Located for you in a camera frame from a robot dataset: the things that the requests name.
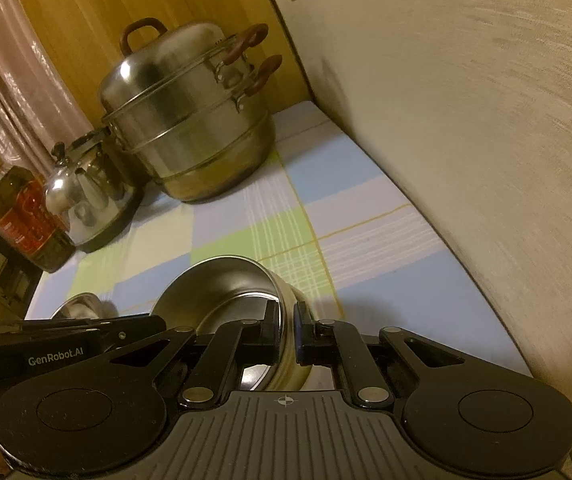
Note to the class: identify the stainless steel bowl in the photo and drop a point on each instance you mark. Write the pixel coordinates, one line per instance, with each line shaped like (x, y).
(215, 295)
(78, 307)

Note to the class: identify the pink curtain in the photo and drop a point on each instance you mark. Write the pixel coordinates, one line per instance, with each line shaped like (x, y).
(15, 70)

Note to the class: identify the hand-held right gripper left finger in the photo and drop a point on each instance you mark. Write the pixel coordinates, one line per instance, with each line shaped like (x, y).
(272, 332)

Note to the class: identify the cooking oil bottle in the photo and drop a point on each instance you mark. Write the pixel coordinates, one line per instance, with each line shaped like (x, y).
(30, 220)

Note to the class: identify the stainless steel kettle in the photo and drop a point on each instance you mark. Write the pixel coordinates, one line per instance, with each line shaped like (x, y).
(90, 205)

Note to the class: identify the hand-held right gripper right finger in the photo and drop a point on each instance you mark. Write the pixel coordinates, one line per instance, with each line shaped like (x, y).
(302, 340)

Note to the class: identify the checked pastel tablecloth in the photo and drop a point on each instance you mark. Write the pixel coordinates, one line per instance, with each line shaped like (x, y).
(366, 240)

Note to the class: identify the stainless steel steamer pot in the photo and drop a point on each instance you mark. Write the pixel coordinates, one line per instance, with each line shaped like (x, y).
(185, 125)

